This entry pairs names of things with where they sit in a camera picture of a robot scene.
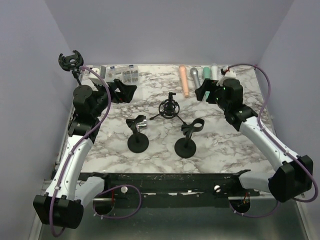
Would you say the grey metal microphone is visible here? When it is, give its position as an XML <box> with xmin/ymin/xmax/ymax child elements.
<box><xmin>190</xmin><ymin>67</ymin><xmax>201</xmax><ymax>89</ymax></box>

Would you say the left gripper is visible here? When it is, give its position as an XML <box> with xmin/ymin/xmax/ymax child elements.
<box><xmin>91</xmin><ymin>78</ymin><xmax>137</xmax><ymax>118</ymax></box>

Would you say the black tripod shock mount stand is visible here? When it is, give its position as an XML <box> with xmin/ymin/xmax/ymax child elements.
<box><xmin>149</xmin><ymin>92</ymin><xmax>186</xmax><ymax>124</ymax></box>

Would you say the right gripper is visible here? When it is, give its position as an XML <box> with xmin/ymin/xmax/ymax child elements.
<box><xmin>196</xmin><ymin>77</ymin><xmax>230</xmax><ymax>111</ymax></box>

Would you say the white microphone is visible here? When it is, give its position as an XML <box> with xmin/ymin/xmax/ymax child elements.
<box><xmin>210</xmin><ymin>64</ymin><xmax>219</xmax><ymax>81</ymax></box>

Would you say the small chrome metal block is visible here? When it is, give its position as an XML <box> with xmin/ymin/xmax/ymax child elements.
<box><xmin>136</xmin><ymin>117</ymin><xmax>148</xmax><ymax>132</ymax></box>

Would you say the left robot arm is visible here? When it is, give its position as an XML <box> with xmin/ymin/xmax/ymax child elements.
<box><xmin>33</xmin><ymin>79</ymin><xmax>117</xmax><ymax>237</ymax></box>

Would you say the teal microphone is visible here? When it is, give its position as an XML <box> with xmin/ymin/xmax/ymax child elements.
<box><xmin>202</xmin><ymin>66</ymin><xmax>211</xmax><ymax>100</ymax></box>

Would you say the beige microphone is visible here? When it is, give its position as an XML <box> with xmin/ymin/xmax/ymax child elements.
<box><xmin>178</xmin><ymin>65</ymin><xmax>190</xmax><ymax>98</ymax></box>

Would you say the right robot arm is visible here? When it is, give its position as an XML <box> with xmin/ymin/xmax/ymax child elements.
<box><xmin>195</xmin><ymin>78</ymin><xmax>313</xmax><ymax>203</ymax></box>

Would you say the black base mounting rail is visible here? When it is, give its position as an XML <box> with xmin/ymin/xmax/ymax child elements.
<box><xmin>79</xmin><ymin>172</ymin><xmax>259</xmax><ymax>209</ymax></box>

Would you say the black tall shock mount stand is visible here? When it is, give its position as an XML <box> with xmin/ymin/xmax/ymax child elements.
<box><xmin>58</xmin><ymin>50</ymin><xmax>84</xmax><ymax>86</ymax></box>

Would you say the black white-mic stand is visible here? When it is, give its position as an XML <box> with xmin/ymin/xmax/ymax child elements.
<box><xmin>125</xmin><ymin>115</ymin><xmax>149</xmax><ymax>154</ymax></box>

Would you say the black mic stand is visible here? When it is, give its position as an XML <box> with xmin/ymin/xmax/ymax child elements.
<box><xmin>174</xmin><ymin>118</ymin><xmax>205</xmax><ymax>159</ymax></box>

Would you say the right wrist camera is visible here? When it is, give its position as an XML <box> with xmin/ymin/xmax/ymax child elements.
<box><xmin>216</xmin><ymin>65</ymin><xmax>237</xmax><ymax>87</ymax></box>

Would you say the clear plastic screw box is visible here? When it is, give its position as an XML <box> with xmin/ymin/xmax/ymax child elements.
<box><xmin>105</xmin><ymin>64</ymin><xmax>140</xmax><ymax>85</ymax></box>

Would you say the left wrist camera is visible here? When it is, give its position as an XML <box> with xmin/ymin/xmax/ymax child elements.
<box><xmin>88</xmin><ymin>65</ymin><xmax>107</xmax><ymax>86</ymax></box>

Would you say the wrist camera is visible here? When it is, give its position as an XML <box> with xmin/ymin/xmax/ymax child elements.
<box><xmin>216</xmin><ymin>65</ymin><xmax>237</xmax><ymax>87</ymax></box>
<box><xmin>88</xmin><ymin>65</ymin><xmax>107</xmax><ymax>86</ymax></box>

